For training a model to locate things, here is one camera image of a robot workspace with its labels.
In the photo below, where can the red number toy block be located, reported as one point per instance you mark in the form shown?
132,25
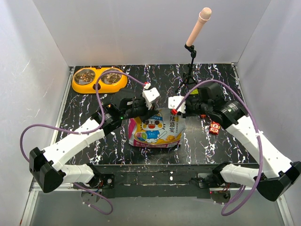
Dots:
214,128

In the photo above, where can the pink microphone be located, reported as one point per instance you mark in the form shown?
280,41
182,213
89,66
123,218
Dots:
203,17

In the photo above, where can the cat food bag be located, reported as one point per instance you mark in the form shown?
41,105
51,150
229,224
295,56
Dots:
163,130

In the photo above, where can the black microphone stand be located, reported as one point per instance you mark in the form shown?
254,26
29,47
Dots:
188,77

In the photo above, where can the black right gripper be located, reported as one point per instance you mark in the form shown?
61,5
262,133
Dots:
187,114

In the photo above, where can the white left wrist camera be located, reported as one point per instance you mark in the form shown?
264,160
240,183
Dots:
150,96

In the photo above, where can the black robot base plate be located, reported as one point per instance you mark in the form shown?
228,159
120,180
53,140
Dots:
154,180

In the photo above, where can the yellow double pet bowl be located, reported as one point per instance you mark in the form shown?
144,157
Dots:
84,80

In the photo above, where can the lime green toy plate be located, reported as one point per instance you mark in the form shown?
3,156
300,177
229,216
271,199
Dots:
194,92

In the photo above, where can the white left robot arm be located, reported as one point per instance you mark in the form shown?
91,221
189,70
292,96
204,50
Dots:
49,166

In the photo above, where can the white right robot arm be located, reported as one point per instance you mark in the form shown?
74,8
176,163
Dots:
275,174

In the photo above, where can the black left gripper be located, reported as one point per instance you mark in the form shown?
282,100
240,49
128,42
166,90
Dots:
148,113

